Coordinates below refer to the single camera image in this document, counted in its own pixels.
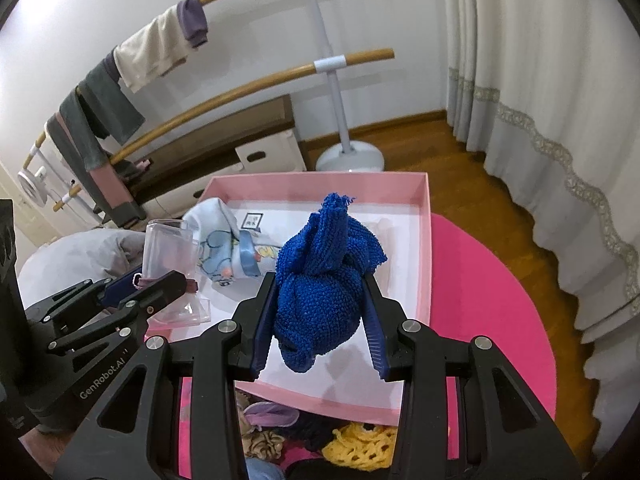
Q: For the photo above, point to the pink grey hanging garment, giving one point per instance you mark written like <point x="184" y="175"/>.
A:
<point x="102" y="184"/>

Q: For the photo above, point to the dark navy crochet piece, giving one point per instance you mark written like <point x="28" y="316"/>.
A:
<point x="313" y="430"/>

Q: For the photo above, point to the wooden ballet barre rack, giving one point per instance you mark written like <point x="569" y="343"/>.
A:
<point x="329" y="65"/>

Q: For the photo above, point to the pink shallow box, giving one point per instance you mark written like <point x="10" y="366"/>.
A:
<point x="287" y="200"/>

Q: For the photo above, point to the grey pillow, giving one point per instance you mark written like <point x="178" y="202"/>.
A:
<point x="96" y="254"/>

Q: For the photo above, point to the beige scrunchie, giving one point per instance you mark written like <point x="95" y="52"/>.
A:
<point x="263" y="444"/>

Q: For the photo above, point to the small white fan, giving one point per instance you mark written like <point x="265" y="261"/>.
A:
<point x="34" y="185"/>

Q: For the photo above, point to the light blue sock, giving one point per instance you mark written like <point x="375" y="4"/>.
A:
<point x="261" y="470"/>

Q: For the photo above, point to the pink round tablecloth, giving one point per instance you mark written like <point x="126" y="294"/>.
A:
<point x="473" y="294"/>

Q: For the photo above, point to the dark top white cabinet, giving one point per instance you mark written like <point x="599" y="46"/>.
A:
<point x="259" y="139"/>

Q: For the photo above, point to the purple cloth on rail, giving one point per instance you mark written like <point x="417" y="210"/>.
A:
<point x="193" y="22"/>

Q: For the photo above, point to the blue knitted cloth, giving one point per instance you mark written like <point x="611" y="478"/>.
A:
<point x="319" y="274"/>

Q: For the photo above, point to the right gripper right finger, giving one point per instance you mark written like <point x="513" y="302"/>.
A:
<point x="465" y="412"/>

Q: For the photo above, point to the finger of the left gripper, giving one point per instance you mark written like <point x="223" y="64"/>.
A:
<point x="120" y="289"/>

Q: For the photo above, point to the yellow crochet piece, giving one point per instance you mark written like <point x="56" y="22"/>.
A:
<point x="362" y="446"/>

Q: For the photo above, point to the cream cloth on rail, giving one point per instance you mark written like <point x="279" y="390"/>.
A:
<point x="152" y="51"/>

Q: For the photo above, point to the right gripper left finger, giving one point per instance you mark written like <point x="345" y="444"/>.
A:
<point x="133" y="430"/>

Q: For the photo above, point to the white lace-trimmed curtain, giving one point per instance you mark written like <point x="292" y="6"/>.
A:
<point x="548" y="90"/>

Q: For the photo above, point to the white cartoon baby cap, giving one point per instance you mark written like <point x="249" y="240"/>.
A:
<point x="229" y="249"/>

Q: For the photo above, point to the dark green towel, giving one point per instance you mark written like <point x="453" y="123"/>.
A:
<point x="96" y="109"/>

